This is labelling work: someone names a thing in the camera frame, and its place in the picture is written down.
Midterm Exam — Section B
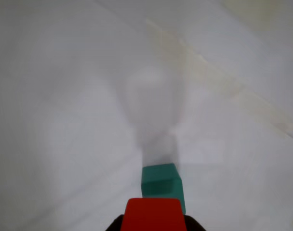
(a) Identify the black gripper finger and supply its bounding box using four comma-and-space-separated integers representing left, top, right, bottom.
184, 214, 206, 231
107, 214, 125, 231

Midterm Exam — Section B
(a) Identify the red cube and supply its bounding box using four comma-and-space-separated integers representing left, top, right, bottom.
120, 198, 187, 231

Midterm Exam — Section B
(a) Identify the teal blue cube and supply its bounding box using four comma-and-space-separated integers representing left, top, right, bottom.
141, 163, 186, 215

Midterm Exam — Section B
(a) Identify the white paper sheet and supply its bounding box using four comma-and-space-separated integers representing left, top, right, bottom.
0, 0, 293, 231

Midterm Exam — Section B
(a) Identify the long beige masking tape strip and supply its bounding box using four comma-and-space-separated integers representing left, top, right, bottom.
145, 18, 293, 138

